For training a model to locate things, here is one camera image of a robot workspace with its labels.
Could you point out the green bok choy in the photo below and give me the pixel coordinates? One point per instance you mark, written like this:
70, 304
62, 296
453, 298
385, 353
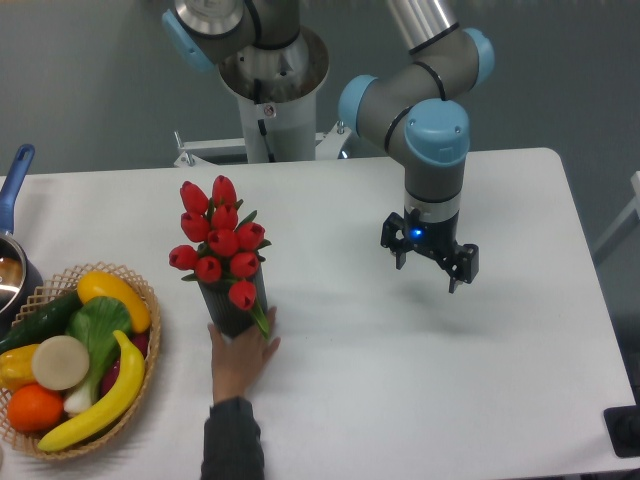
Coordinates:
93, 325

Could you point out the dark grey sleeved forearm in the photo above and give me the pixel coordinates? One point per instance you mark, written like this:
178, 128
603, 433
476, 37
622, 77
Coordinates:
232, 442

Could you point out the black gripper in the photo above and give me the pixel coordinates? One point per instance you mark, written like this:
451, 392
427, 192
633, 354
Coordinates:
436, 241

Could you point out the dark ribbed vase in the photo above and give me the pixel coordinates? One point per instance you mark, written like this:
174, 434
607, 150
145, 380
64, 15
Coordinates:
235, 304

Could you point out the red tulip bouquet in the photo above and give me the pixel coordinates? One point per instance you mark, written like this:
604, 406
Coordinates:
217, 233

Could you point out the black device at edge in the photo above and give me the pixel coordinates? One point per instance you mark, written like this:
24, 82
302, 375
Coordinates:
623, 428

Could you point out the yellow banana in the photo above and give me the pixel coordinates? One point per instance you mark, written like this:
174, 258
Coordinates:
106, 410

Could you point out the white frame at right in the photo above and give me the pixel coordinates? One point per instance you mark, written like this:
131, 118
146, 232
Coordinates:
620, 228

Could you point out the beige round disc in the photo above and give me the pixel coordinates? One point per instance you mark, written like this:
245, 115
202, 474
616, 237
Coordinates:
60, 363

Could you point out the yellow bell pepper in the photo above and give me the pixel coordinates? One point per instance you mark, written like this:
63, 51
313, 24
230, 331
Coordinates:
16, 369

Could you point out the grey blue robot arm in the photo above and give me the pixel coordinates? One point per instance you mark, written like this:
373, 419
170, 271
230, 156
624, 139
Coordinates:
413, 116

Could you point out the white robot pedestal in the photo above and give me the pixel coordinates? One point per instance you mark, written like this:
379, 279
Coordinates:
276, 93

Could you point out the woven wicker basket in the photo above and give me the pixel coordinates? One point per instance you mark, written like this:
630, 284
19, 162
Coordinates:
147, 342

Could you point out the blue handled saucepan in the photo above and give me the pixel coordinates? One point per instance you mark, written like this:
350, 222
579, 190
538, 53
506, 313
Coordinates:
19, 277

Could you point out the person's hand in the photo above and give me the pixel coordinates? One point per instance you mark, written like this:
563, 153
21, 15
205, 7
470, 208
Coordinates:
236, 365

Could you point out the orange fruit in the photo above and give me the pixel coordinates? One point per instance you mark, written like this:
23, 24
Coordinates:
34, 408

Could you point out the green cucumber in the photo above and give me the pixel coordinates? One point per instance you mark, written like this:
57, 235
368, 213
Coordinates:
50, 320

